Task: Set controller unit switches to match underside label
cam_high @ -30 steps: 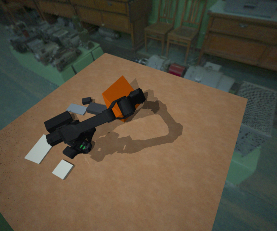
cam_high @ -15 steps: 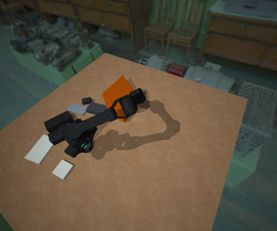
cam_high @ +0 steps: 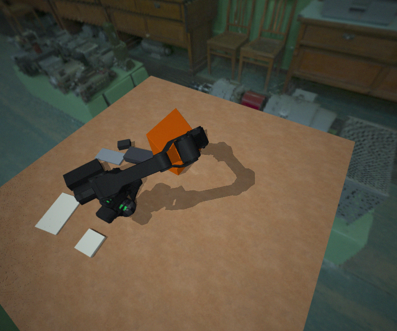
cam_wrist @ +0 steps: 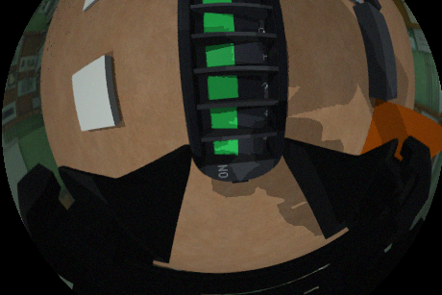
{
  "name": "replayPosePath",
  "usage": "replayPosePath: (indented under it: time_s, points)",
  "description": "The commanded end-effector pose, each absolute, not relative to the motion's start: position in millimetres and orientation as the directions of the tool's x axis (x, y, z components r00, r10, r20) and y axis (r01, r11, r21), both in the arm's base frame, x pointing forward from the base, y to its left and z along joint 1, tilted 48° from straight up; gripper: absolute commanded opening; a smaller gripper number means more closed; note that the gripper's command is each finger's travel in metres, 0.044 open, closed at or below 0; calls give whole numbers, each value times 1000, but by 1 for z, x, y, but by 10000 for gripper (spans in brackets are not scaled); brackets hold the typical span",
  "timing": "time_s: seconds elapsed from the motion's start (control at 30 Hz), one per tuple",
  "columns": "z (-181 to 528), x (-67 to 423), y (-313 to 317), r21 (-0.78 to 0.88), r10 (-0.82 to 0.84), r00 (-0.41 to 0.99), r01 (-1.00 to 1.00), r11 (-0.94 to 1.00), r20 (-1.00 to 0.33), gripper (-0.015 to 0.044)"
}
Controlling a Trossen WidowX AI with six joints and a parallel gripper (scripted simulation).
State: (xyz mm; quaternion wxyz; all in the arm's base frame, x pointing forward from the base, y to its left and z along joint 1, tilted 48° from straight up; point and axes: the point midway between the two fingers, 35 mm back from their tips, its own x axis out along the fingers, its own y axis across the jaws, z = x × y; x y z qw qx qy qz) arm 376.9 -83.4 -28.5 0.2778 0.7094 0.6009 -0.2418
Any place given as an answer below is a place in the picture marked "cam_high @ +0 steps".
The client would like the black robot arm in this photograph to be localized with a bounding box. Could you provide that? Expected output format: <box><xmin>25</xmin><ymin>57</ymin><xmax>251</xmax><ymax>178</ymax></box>
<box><xmin>73</xmin><ymin>126</ymin><xmax>209</xmax><ymax>205</ymax></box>

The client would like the dark grey controller unit with white label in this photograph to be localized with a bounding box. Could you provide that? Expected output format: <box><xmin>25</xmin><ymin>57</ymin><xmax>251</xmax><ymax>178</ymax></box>
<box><xmin>99</xmin><ymin>198</ymin><xmax>136</xmax><ymax>217</ymax></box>

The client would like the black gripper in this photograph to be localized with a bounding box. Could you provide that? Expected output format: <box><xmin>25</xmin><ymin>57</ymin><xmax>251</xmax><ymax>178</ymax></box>
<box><xmin>96</xmin><ymin>179</ymin><xmax>143</xmax><ymax>224</ymax></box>

